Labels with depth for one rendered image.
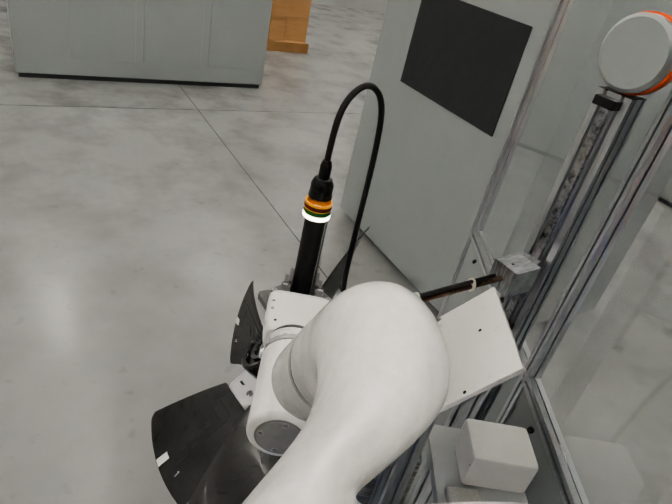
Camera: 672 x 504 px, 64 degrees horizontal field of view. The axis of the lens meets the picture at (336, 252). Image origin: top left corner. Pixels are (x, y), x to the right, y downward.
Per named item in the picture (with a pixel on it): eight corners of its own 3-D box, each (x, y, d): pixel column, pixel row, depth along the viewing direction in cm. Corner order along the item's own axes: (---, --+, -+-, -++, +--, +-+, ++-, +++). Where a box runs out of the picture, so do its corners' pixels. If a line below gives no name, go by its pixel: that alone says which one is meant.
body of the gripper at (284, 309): (254, 362, 80) (265, 314, 89) (322, 374, 81) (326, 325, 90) (261, 324, 76) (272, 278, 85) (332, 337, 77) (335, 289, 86)
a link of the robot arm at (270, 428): (335, 350, 75) (271, 331, 74) (330, 428, 64) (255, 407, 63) (315, 390, 79) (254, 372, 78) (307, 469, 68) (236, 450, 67)
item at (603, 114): (498, 318, 147) (602, 93, 115) (513, 329, 144) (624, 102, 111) (491, 320, 145) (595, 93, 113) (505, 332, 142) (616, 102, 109)
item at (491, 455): (509, 443, 152) (524, 417, 146) (524, 495, 138) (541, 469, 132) (450, 433, 150) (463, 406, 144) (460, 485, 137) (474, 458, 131)
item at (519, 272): (511, 276, 140) (523, 249, 135) (532, 292, 135) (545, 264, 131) (484, 283, 134) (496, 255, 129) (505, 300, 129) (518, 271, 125)
